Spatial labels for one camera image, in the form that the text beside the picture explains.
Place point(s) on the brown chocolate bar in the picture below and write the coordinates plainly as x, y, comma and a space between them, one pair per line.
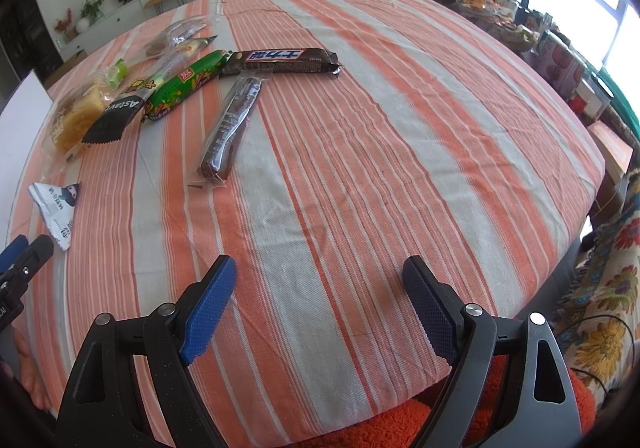
280, 59

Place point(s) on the bread roll clear packet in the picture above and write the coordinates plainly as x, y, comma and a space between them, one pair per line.
75, 116

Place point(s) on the red flower arrangement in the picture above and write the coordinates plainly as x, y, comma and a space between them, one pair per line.
64, 26

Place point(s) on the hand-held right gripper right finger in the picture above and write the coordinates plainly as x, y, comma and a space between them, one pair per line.
432, 308

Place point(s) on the orange box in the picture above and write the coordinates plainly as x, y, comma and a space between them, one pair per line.
607, 148

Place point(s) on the clear packet with yellow snack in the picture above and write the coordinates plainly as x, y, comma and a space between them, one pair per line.
192, 46

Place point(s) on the pile of table clutter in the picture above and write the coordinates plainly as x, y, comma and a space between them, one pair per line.
475, 3

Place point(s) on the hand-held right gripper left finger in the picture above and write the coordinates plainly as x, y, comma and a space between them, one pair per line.
210, 308

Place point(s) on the green cloth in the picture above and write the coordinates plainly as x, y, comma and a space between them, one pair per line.
620, 98

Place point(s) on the black cabinet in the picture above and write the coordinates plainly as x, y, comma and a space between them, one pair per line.
20, 38

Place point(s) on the white board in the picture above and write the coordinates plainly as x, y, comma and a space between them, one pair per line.
20, 138

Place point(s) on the floral blanket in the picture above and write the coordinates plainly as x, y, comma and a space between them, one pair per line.
605, 288

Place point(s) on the clear packet with brown cookie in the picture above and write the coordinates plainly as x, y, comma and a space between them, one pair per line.
160, 46

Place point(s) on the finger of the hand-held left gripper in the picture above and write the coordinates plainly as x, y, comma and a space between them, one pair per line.
14, 249
36, 252

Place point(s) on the black snack packet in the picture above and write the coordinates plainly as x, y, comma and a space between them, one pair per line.
115, 116

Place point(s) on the small white snack packet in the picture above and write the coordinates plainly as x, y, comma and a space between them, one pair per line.
57, 208

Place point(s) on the green sausage stick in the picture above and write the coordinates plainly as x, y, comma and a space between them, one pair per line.
185, 83

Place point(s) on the dark wafer clear packet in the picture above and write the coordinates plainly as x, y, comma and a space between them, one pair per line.
230, 123

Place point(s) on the orange striped tablecloth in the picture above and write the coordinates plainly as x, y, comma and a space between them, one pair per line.
350, 178

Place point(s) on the red patterned boxes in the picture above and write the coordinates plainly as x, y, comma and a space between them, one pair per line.
560, 63

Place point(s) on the plant in white vase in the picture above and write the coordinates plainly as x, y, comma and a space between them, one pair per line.
92, 8

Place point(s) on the orange fuzzy cloth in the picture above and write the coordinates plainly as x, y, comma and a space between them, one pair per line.
390, 423

